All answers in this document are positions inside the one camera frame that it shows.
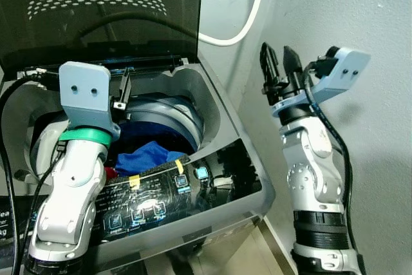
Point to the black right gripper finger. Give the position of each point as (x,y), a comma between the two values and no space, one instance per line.
(270,69)
(293,69)

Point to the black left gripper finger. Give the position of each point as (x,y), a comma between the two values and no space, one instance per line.
(125,85)

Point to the grey top-loading washing machine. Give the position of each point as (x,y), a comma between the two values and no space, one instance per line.
(248,204)

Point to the dark navy cloth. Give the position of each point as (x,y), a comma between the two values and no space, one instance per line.
(151,132)

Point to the bright blue cloth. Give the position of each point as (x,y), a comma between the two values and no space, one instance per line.
(145,158)

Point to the dark tinted washer lid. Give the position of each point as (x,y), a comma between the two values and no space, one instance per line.
(129,30)

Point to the red cloth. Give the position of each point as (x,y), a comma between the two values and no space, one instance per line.
(111,173)

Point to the wide yellow tape piece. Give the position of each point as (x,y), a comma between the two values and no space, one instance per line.
(134,181)

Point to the narrow yellow tape piece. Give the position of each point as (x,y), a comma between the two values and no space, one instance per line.
(179,166)

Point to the black glossy washer control panel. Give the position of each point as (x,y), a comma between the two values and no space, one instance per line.
(193,194)

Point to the black sticker white text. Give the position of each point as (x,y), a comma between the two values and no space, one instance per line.
(9,223)

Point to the grey-blue left wrist camera mount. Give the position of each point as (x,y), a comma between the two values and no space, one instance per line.
(84,91)

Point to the grey-blue wrist camera mount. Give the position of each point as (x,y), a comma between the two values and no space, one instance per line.
(84,91)
(347,72)

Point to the grey-blue right wrist camera mount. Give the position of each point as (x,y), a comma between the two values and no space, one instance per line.
(347,72)

